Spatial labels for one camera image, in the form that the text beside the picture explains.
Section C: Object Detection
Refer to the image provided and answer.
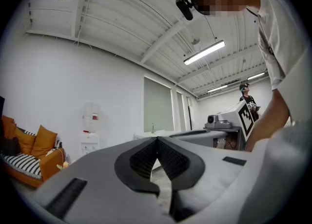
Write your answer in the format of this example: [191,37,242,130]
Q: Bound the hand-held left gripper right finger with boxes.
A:
[157,136,259,224]

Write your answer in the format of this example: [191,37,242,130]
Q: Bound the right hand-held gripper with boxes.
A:
[169,101,256,151]

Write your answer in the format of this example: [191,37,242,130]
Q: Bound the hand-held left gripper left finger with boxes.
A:
[31,136,176,224]

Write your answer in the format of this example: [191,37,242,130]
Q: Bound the person's right forearm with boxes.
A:
[245,88,291,152]

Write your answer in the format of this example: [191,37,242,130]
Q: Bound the grey roller blind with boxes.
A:
[175,91,186,131]
[143,76,174,133]

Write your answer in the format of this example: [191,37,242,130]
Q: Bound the white water dispenser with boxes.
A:
[79,131,101,157]

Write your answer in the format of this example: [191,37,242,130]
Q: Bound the orange sofa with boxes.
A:
[0,115,66,188]
[0,130,61,181]

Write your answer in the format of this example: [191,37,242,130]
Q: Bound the white sink cabinet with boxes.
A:
[133,130,182,142]

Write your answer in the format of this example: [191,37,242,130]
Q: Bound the orange cushion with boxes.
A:
[14,127,37,155]
[30,125,58,159]
[1,115,17,140]

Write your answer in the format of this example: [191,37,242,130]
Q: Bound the clear water bottle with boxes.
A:
[82,102,101,133]

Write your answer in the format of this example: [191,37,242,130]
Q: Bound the person's light grey shirt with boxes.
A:
[252,0,308,91]

